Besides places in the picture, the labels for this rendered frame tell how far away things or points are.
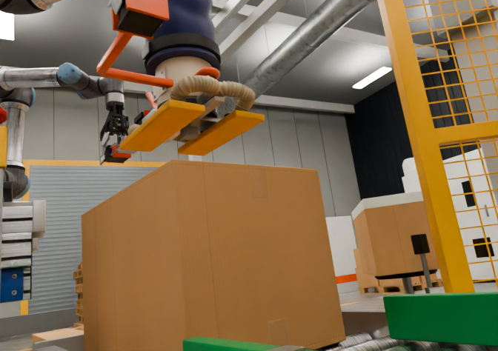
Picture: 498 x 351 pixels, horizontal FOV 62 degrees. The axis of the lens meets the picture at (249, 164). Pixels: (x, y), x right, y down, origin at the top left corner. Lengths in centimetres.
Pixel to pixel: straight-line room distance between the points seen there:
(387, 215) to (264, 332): 153
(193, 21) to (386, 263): 157
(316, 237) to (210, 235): 29
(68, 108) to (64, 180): 201
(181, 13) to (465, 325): 101
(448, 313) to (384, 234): 144
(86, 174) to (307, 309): 1064
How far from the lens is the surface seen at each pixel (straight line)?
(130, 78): 113
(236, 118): 111
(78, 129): 1190
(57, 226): 1109
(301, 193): 98
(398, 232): 230
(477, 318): 85
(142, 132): 115
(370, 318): 111
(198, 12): 129
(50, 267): 1096
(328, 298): 100
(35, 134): 1175
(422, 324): 91
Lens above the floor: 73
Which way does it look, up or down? 14 degrees up
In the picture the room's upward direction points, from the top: 7 degrees counter-clockwise
